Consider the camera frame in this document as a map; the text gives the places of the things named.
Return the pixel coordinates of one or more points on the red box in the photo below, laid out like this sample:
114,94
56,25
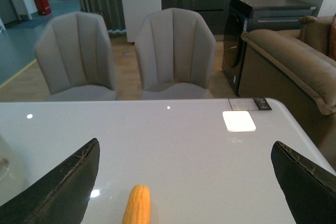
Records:
43,7

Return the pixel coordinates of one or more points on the white electric cooking pot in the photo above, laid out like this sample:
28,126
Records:
13,177

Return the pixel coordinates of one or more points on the brown sofa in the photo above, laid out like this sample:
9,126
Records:
297,68

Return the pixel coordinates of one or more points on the beige upholstered chair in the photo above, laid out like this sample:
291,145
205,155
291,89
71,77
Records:
75,55
175,51

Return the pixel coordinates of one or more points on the right beige upholstered chair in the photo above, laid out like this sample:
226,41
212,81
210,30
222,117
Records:
175,51

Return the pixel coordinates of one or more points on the yellow corn cob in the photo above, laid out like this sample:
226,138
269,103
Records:
138,208

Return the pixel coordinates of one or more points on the label sticker on table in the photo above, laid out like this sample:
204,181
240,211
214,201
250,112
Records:
249,104

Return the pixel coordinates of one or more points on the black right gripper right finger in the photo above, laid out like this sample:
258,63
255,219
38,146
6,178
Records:
308,188

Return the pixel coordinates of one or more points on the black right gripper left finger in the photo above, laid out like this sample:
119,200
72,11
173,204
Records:
62,195

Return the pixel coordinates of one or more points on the left beige upholstered chair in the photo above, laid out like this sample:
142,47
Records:
75,55

